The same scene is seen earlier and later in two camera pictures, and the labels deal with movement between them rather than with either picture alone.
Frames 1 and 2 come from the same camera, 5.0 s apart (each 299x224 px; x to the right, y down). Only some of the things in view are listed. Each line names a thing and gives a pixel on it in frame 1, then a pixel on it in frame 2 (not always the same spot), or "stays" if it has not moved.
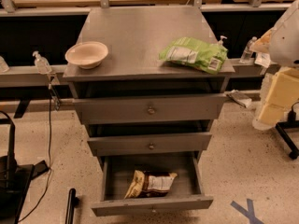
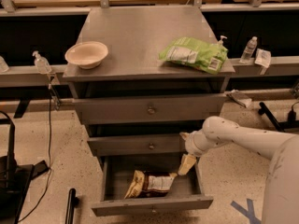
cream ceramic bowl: (87, 54) stays
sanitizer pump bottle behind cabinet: (220, 42) stays
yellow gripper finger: (270, 116) -> (184, 135)
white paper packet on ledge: (263, 59) stays
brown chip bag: (149, 184) stays
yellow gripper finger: (283, 92) -> (187, 162)
